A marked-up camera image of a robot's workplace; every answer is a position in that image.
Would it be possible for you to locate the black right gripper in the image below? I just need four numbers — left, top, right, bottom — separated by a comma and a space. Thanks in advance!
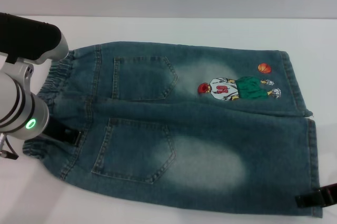
294, 182, 337, 208

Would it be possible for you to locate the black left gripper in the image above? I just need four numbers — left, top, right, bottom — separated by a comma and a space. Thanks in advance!
42, 119, 85, 148

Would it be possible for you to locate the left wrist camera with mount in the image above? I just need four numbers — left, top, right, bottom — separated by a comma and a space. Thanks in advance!
0, 12, 70, 64

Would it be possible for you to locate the blue denim shorts basketball print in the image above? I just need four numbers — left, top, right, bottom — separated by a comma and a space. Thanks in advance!
22, 41, 323, 218

